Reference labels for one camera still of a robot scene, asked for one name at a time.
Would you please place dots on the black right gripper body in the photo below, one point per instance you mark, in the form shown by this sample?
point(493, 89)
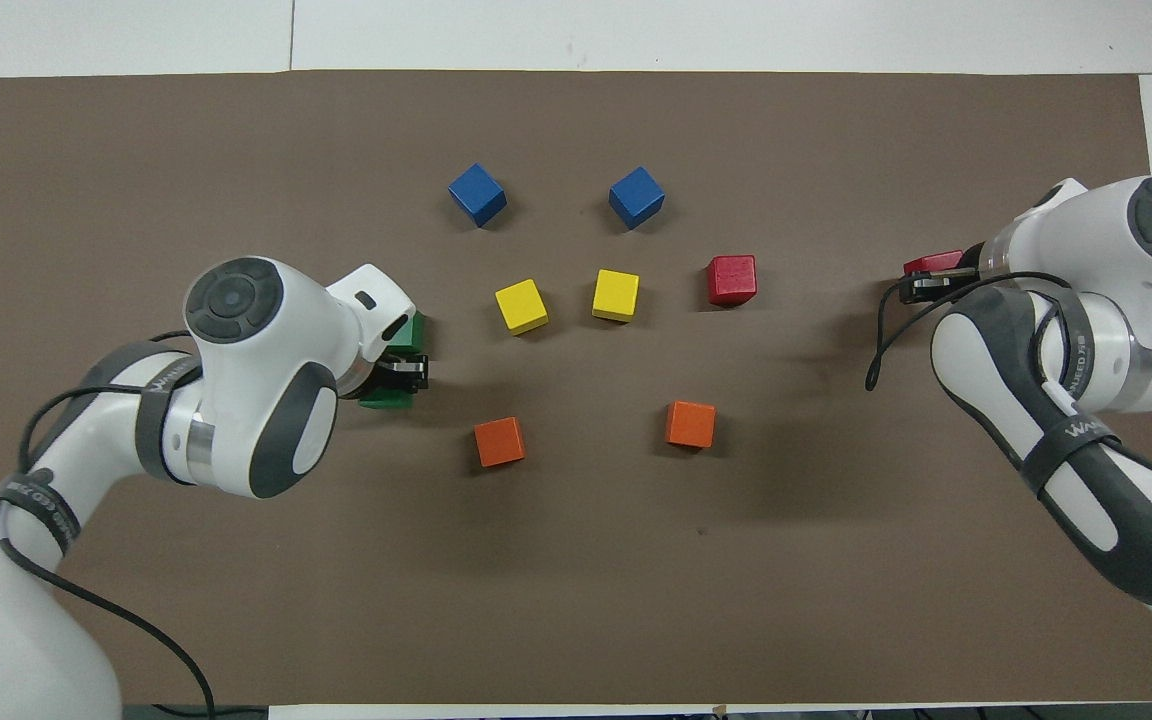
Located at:
point(956, 290)

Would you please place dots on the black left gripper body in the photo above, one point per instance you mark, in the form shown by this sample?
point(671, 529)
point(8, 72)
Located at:
point(391, 372)

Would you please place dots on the green wooden cube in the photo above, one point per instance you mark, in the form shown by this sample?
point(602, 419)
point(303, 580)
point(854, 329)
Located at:
point(386, 400)
point(417, 332)

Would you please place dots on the red wooden cube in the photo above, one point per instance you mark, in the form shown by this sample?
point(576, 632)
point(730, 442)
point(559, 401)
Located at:
point(936, 262)
point(732, 278)

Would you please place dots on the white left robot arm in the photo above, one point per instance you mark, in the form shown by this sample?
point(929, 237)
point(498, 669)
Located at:
point(256, 400)

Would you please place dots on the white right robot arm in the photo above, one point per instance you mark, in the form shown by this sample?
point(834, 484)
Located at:
point(1096, 240)

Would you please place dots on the orange wooden cube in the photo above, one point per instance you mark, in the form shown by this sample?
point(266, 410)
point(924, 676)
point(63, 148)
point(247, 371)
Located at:
point(499, 441)
point(690, 423)

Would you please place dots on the yellow wooden cube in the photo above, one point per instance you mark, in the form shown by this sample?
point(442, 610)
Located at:
point(521, 305)
point(616, 294)

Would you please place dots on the blue wooden cube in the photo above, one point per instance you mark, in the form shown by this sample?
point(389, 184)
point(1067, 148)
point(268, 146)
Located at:
point(636, 197)
point(477, 194)

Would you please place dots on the brown paper table mat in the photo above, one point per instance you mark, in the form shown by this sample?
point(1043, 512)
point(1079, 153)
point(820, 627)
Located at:
point(576, 600)

